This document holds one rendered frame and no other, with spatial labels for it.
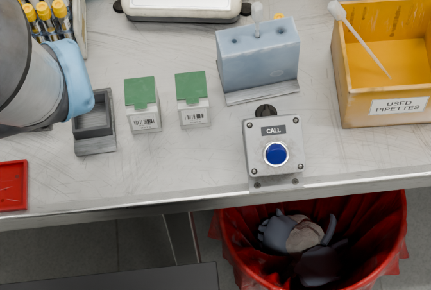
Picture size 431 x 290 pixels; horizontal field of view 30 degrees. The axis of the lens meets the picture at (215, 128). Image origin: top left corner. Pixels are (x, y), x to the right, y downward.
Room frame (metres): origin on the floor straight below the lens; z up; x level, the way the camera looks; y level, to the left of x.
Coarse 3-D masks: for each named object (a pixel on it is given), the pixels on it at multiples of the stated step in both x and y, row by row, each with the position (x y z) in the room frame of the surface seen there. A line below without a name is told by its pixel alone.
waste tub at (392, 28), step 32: (384, 0) 0.60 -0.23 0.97; (416, 0) 0.59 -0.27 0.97; (384, 32) 0.59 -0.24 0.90; (416, 32) 0.59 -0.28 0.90; (352, 64) 0.56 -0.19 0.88; (384, 64) 0.56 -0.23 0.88; (416, 64) 0.55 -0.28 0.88; (352, 96) 0.47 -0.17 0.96; (384, 96) 0.47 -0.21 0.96; (416, 96) 0.47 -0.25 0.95
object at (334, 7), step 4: (336, 0) 0.59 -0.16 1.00; (328, 4) 0.58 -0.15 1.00; (332, 4) 0.58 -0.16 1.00; (336, 4) 0.58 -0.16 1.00; (340, 4) 0.58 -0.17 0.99; (328, 8) 0.58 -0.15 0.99; (332, 8) 0.58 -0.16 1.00; (336, 8) 0.58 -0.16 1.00; (340, 8) 0.58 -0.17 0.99; (332, 12) 0.58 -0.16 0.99; (336, 12) 0.57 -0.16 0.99; (340, 12) 0.57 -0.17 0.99; (344, 12) 0.58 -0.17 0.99; (336, 16) 0.57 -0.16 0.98; (340, 16) 0.57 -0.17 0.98; (344, 16) 0.57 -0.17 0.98; (336, 20) 0.57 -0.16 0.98; (340, 20) 0.57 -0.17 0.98
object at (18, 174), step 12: (0, 168) 0.46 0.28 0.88; (12, 168) 0.46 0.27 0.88; (24, 168) 0.45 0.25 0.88; (0, 180) 0.44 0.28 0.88; (12, 180) 0.44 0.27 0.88; (24, 180) 0.44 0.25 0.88; (0, 192) 0.42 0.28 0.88; (12, 192) 0.42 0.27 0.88; (24, 192) 0.42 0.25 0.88; (0, 204) 0.41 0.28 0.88; (12, 204) 0.41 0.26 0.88; (24, 204) 0.40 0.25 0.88
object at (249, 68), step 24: (264, 24) 0.58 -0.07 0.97; (288, 24) 0.57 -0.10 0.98; (240, 48) 0.54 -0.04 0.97; (264, 48) 0.54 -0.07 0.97; (288, 48) 0.54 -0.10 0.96; (240, 72) 0.54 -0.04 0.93; (264, 72) 0.54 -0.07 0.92; (288, 72) 0.54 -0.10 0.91; (240, 96) 0.53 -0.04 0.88; (264, 96) 0.53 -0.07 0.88
